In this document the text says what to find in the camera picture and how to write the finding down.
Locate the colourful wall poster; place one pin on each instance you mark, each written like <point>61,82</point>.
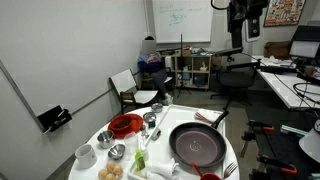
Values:
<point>283,11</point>

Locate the small metal utensil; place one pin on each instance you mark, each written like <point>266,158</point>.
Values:
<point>144,131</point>

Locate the red plate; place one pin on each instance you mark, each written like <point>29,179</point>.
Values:
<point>136,128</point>

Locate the pale green bar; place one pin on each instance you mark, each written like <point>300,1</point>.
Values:
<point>293,130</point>

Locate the brown cardboard box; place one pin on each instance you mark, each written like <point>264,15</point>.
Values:
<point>276,50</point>

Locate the seated person in blue sweater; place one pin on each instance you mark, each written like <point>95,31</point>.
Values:
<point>153,65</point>

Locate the shiny steel bowl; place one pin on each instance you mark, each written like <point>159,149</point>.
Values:
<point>116,152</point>

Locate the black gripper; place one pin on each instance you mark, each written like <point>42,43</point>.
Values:
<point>246,8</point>

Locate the steel cup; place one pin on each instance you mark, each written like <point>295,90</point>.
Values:
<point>106,141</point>

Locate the grey cylinder shaker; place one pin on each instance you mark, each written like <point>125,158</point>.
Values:
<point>156,134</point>

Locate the silver fork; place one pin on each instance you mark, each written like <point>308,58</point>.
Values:
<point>230,168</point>

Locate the black marker tray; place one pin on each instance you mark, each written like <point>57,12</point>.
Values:
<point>51,118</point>

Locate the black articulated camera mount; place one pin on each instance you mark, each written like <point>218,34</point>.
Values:
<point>243,64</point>

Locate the white desk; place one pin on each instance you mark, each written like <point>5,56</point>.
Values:
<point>283,86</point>

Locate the computer monitor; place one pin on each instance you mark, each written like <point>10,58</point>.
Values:
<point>305,48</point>

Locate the wall whiteboard with writing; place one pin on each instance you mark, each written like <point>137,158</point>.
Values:
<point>186,23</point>

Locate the red bowl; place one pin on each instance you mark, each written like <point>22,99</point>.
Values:
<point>115,127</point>

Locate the crumpled white cloth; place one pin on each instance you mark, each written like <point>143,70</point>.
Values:
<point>163,168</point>

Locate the small white bottle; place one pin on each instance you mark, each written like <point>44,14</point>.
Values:
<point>145,154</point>

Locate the dark green sponge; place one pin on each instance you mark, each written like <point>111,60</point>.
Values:
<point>151,124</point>

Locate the wooden chair with white seat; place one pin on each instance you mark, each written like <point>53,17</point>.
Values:
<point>123,80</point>
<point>167,80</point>

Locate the white towel with red stripes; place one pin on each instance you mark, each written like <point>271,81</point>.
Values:
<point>208,115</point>

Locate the teal storage bin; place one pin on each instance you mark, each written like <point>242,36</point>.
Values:
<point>200,80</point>

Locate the large whiteboard with grey frame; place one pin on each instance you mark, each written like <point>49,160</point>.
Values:
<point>66,60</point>

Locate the bread roll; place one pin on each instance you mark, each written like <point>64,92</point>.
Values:
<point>102,174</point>
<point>110,177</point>
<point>111,166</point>
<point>118,170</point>

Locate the black office chair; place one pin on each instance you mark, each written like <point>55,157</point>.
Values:
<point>235,80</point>

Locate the black robot workbench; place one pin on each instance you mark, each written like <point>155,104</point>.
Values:
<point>276,146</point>

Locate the white mug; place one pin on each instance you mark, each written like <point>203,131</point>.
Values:
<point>86,156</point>

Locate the black tripod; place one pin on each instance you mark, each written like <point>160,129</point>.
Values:
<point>181,60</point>

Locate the small steel dish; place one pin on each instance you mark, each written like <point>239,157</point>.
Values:
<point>156,107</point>

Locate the small cardboard box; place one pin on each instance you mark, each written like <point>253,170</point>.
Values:
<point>186,52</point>

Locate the clear plastic cup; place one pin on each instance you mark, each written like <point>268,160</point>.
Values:
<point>130,145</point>

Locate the black frying pan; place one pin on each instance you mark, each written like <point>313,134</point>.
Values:
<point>196,143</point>

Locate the red spoon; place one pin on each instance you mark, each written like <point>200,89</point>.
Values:
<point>196,169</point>

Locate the black stereo camera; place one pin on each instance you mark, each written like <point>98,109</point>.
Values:
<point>228,52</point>

